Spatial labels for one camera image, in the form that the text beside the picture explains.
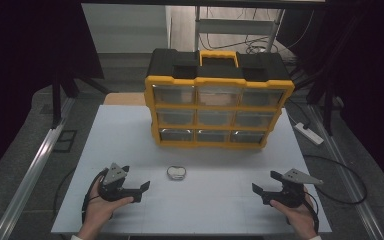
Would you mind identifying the light wooden board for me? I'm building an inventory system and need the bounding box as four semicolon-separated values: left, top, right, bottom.
103;92;147;107

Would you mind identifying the bundle of floor cables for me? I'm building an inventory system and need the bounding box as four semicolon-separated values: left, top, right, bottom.
198;8;281;56

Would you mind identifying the person's left hand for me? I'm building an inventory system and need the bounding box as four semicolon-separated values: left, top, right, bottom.
81;181;134;234

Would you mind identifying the person's right hand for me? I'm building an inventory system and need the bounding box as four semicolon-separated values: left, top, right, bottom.
269;196;318;236

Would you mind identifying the white power strip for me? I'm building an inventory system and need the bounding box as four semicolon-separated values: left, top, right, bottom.
294;121;325;146

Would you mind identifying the small silvery oval object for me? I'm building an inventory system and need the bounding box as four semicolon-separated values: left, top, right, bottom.
166;165;187;182

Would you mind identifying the black metal stand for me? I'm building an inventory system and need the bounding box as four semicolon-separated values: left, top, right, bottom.
50;64;113;130
293;59;336;137

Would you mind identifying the grey metal stand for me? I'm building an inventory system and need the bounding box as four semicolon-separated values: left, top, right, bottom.
194;5;285;54

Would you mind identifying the black plug cable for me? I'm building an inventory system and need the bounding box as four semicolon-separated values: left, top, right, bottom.
285;98;312;130

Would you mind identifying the black looped floor cable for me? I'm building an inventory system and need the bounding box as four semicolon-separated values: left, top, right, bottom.
302;154;369;205

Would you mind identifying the aluminium floor rail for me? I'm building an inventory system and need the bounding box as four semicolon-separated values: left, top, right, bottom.
0;97;76;240
308;103;384;240

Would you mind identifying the thin black floor cable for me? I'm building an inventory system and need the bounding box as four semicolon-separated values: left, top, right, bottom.
53;168;78;221

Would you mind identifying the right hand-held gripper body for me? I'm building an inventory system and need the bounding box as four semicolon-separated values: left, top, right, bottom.
263;168;324;208

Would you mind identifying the yellow black drawer cabinet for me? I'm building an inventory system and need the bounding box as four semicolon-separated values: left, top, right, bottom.
144;48;296;150

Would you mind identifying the clear plastic drawer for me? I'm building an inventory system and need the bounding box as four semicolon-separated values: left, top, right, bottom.
198;85;243;107

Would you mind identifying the right hand-held gripper cable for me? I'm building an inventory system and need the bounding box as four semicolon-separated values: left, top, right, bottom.
303;191;320;234

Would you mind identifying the hand-held gripper cable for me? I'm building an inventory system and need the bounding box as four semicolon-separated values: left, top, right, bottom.
81;168;109;224
303;191;320;234

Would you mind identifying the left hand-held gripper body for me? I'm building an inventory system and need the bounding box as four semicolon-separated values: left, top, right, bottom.
98;162;135;203

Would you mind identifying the grid of clear drawers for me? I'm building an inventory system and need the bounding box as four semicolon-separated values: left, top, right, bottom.
152;84;286;144

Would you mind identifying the left hand-held gripper cable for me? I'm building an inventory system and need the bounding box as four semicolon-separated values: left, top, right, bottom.
81;168;109;224

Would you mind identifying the dark curtain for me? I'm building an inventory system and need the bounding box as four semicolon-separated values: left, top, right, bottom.
0;0;105;188
276;0;384;201

